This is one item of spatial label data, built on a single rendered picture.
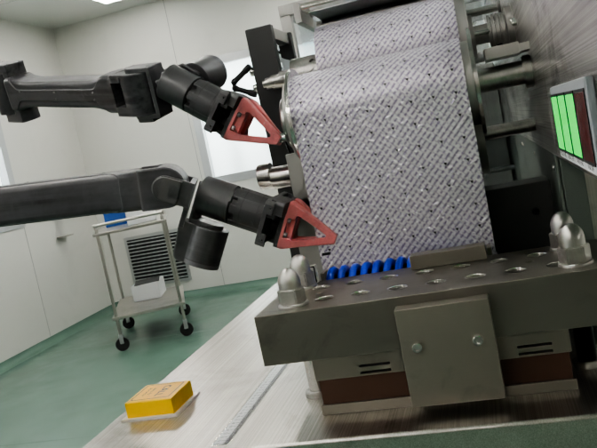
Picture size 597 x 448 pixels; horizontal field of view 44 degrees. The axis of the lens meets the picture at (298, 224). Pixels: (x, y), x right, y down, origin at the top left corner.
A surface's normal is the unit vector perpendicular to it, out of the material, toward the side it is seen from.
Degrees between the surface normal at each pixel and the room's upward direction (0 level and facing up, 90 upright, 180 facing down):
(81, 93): 102
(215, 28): 90
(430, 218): 90
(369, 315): 90
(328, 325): 90
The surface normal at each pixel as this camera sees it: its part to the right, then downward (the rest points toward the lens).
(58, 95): -0.60, 0.40
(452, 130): -0.23, 0.15
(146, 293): 0.04, 0.10
